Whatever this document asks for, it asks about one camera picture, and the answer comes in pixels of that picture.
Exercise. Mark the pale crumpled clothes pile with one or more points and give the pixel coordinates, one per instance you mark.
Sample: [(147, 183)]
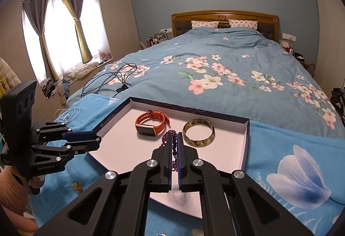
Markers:
[(80, 70)]

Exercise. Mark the red bedside table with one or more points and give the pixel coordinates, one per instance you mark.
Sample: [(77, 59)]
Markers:
[(307, 66)]

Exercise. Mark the cluttered bedside items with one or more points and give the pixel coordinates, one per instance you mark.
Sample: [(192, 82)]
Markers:
[(156, 40)]

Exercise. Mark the wooden headboard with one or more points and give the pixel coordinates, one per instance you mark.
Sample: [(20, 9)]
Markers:
[(223, 15)]

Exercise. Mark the pink dotted pillow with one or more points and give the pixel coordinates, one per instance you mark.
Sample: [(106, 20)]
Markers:
[(244, 23), (204, 24)]

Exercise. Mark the dark clutter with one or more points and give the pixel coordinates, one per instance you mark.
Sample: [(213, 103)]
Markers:
[(338, 101)]

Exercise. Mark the blue floral duvet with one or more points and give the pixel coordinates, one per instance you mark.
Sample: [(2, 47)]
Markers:
[(229, 58)]

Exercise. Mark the dark blue box lid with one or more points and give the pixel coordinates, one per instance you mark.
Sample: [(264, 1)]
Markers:
[(121, 131)]

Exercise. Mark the amber bangle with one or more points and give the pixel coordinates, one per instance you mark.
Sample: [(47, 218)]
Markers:
[(188, 139)]

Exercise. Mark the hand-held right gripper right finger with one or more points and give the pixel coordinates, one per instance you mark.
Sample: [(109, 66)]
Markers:
[(181, 166)]

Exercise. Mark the small pink fan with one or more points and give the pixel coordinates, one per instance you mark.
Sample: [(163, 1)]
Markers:
[(103, 56)]

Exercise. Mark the white wall socket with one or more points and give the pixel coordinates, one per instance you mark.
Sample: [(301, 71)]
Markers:
[(165, 30), (288, 36)]

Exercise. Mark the pale yellow jacket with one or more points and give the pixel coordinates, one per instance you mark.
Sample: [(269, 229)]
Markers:
[(8, 74)]

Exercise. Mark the orange smartwatch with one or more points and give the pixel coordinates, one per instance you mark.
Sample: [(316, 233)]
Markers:
[(151, 124)]

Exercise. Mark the person's left forearm pink sleeve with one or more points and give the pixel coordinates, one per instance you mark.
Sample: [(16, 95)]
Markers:
[(13, 193)]

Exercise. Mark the small amber pendant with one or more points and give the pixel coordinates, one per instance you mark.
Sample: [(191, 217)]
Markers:
[(76, 186)]

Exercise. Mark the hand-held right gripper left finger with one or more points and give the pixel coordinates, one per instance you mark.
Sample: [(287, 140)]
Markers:
[(169, 163)]

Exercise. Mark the blue tulip blanket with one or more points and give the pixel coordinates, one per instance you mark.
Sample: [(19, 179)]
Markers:
[(269, 149)]

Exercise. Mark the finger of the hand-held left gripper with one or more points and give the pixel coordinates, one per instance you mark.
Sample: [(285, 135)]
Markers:
[(80, 135), (80, 147)]

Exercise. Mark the person's left hand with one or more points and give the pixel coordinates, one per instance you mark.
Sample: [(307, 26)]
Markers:
[(36, 182)]

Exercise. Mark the dark mixed clothes pile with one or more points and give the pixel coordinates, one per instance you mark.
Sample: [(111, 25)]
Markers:
[(51, 87)]

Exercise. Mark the yellow and grey curtain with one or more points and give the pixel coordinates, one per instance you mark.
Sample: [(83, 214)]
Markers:
[(78, 15)]

